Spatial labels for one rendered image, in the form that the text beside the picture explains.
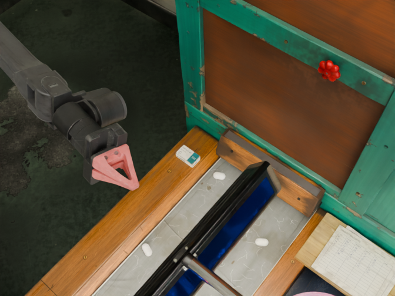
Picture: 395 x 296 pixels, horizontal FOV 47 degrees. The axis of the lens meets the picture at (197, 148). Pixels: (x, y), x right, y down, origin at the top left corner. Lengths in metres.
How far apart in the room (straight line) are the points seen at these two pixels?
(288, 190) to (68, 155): 1.36
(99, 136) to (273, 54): 0.40
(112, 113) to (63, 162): 1.43
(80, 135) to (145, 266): 0.49
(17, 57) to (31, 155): 1.42
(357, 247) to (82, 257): 0.67
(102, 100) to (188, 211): 0.48
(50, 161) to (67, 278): 1.17
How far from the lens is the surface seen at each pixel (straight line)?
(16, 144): 2.41
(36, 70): 0.90
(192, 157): 1.25
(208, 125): 1.29
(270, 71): 0.98
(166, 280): 0.78
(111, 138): 0.77
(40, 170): 2.28
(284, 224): 1.22
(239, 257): 1.18
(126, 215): 1.21
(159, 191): 1.23
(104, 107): 0.84
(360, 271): 1.18
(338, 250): 1.18
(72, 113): 0.82
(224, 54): 1.05
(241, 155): 1.19
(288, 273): 1.15
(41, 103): 0.87
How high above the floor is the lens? 1.85
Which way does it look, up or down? 58 degrees down
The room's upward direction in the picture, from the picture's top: 3 degrees counter-clockwise
